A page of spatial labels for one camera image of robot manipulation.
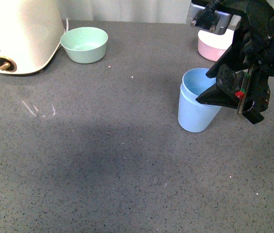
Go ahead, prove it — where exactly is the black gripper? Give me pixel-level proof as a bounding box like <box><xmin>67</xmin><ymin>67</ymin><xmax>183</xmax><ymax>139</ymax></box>
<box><xmin>196</xmin><ymin>0</ymin><xmax>274</xmax><ymax>124</ymax></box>

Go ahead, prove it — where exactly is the blue cup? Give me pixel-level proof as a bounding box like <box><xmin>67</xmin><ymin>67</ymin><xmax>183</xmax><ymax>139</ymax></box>
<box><xmin>178</xmin><ymin>83</ymin><xmax>221</xmax><ymax>133</ymax></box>
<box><xmin>180</xmin><ymin>68</ymin><xmax>216</xmax><ymax>106</ymax></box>

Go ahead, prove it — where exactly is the pink bowl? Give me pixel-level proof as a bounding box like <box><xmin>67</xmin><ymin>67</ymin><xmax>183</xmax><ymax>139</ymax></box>
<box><xmin>198</xmin><ymin>29</ymin><xmax>234</xmax><ymax>62</ymax></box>

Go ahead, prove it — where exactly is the grey curtain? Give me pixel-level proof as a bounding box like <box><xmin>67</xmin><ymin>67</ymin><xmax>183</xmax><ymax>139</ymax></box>
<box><xmin>57</xmin><ymin>0</ymin><xmax>191</xmax><ymax>24</ymax></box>

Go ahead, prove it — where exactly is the green bowl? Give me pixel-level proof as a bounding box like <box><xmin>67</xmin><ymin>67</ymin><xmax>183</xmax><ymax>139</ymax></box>
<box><xmin>60</xmin><ymin>27</ymin><xmax>108</xmax><ymax>64</ymax></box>

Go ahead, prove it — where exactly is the white toaster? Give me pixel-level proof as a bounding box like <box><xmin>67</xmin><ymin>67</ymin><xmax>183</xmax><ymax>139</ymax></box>
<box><xmin>0</xmin><ymin>0</ymin><xmax>65</xmax><ymax>75</ymax></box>

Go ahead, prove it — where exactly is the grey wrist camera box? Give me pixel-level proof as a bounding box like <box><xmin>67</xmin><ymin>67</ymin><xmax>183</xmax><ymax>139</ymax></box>
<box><xmin>186</xmin><ymin>0</ymin><xmax>233</xmax><ymax>35</ymax></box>

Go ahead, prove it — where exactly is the white power cable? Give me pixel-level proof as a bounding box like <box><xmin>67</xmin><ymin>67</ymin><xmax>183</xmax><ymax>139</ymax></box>
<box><xmin>58</xmin><ymin>17</ymin><xmax>70</xmax><ymax>49</ymax></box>

